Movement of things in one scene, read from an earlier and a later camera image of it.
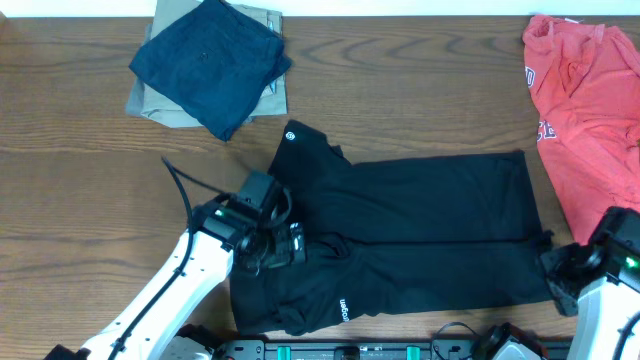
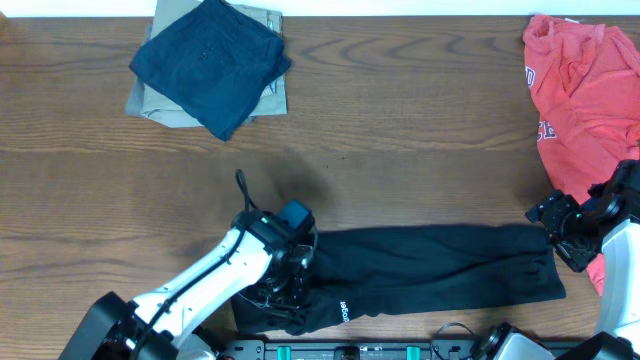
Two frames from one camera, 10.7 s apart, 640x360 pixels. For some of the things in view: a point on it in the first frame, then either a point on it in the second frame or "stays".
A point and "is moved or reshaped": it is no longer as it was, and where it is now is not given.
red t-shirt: (585, 83) stays
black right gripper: (552, 259) to (551, 211)
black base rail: (349, 350) stays
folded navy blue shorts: (215, 66) stays
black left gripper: (284, 254) to (294, 300)
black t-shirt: (395, 234) is moved or reshaped
